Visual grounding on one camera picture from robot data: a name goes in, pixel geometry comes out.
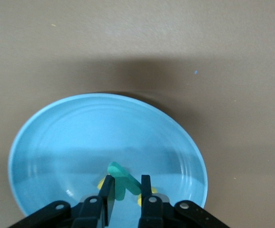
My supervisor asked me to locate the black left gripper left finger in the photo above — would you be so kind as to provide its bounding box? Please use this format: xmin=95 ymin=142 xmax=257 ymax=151
xmin=8 ymin=174 xmax=117 ymax=228

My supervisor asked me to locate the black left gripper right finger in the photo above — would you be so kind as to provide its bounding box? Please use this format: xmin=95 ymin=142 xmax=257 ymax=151
xmin=137 ymin=174 xmax=231 ymax=228

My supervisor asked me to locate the yellow foam letter s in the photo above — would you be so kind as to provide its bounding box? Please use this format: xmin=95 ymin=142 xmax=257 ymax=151
xmin=137 ymin=186 xmax=157 ymax=207

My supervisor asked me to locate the teal foam letter y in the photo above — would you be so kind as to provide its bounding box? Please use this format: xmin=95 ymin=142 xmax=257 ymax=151
xmin=107 ymin=161 xmax=143 ymax=201

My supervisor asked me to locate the blue plate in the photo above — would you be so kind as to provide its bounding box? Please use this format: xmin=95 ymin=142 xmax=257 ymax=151
xmin=8 ymin=93 xmax=209 ymax=228

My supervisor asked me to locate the brown table cover sheet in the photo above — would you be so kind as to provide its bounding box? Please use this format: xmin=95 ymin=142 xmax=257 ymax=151
xmin=0 ymin=0 xmax=275 ymax=228

